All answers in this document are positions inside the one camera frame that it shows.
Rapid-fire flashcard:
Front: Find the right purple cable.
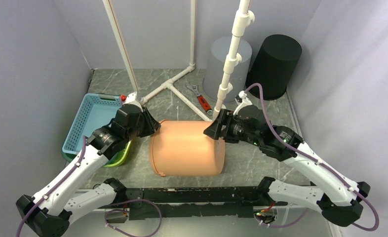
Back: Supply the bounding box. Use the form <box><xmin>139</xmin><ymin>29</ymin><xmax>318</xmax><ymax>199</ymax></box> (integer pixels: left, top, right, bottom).
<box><xmin>243</xmin><ymin>83</ymin><xmax>380</xmax><ymax>232</ymax></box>

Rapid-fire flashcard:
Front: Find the blue plastic basket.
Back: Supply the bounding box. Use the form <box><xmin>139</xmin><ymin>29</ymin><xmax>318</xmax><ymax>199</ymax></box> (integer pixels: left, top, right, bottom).
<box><xmin>61</xmin><ymin>93</ymin><xmax>122</xmax><ymax>162</ymax></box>

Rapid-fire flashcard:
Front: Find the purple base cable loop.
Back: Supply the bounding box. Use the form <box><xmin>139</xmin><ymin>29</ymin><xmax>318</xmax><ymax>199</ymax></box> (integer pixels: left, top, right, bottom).
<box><xmin>104</xmin><ymin>195</ymin><xmax>164</xmax><ymax>237</ymax></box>

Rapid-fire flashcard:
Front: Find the orange plastic bucket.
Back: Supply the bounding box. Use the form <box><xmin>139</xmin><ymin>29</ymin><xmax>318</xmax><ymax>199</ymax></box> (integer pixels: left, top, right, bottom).
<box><xmin>149</xmin><ymin>119</ymin><xmax>225</xmax><ymax>177</ymax></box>

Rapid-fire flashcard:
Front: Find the black plastic bucket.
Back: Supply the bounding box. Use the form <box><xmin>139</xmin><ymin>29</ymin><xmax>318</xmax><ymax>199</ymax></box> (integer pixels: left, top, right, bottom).
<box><xmin>246</xmin><ymin>34</ymin><xmax>302</xmax><ymax>101</ymax></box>

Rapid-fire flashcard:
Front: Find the white PVC pipe frame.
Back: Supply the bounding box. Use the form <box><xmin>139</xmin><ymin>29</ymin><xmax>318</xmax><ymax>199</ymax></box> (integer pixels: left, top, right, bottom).
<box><xmin>102</xmin><ymin>0</ymin><xmax>256</xmax><ymax>122</ymax></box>

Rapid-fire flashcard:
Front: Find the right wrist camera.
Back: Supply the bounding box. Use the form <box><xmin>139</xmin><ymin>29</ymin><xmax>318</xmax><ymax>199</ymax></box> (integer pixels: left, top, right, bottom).
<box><xmin>233</xmin><ymin>90</ymin><xmax>253</xmax><ymax>115</ymax></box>

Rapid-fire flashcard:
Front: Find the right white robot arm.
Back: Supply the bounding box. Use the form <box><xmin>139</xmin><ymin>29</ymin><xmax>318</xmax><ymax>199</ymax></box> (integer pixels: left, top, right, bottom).
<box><xmin>203</xmin><ymin>105</ymin><xmax>370</xmax><ymax>227</ymax></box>

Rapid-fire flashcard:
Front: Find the green plastic tray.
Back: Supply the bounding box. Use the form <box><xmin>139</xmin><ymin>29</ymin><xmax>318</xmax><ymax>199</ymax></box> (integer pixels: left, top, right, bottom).
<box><xmin>102</xmin><ymin>95</ymin><xmax>132</xmax><ymax>168</ymax></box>

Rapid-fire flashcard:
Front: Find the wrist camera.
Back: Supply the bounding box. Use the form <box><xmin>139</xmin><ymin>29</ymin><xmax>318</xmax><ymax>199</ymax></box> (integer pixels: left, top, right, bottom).
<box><xmin>233</xmin><ymin>90</ymin><xmax>253</xmax><ymax>115</ymax></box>
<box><xmin>119</xmin><ymin>91</ymin><xmax>142</xmax><ymax>108</ymax></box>

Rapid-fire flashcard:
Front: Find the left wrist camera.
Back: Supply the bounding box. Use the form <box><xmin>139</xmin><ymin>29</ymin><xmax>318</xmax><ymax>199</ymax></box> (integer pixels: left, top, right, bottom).
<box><xmin>119</xmin><ymin>91</ymin><xmax>142</xmax><ymax>108</ymax></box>

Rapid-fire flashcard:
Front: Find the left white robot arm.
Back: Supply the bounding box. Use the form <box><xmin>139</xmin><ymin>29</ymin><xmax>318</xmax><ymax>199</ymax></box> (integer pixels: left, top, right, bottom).
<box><xmin>15</xmin><ymin>104</ymin><xmax>160</xmax><ymax>237</ymax></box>

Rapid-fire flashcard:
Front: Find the red handled adjustable wrench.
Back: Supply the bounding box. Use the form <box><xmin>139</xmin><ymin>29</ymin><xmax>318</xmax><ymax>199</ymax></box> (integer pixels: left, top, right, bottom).
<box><xmin>187</xmin><ymin>82</ymin><xmax>213</xmax><ymax>116</ymax></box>

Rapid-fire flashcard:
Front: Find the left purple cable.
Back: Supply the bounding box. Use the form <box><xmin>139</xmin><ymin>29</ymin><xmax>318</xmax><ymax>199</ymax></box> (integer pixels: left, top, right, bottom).
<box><xmin>16</xmin><ymin>135</ymin><xmax>88</xmax><ymax>237</ymax></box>

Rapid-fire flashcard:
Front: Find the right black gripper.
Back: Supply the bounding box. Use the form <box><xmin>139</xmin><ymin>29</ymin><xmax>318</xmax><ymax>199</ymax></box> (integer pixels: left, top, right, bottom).
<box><xmin>202</xmin><ymin>108</ymin><xmax>261</xmax><ymax>147</ymax></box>

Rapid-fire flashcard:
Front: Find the grey plastic bucket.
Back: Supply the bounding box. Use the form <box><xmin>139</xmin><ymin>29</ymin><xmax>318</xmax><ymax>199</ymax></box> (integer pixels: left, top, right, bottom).
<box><xmin>201</xmin><ymin>37</ymin><xmax>253</xmax><ymax>104</ymax></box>

